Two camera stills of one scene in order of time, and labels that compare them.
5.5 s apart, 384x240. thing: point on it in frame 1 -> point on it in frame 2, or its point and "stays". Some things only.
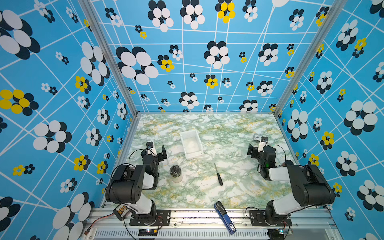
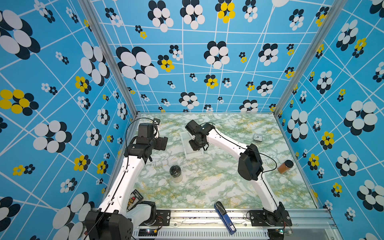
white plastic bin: x=192 y=144 stays
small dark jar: x=175 y=172 stays
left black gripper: x=159 y=158 -> x=161 y=143
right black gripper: x=255 y=151 -> x=191 y=143
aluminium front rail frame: x=106 y=224 stays
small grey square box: x=257 y=136 stays
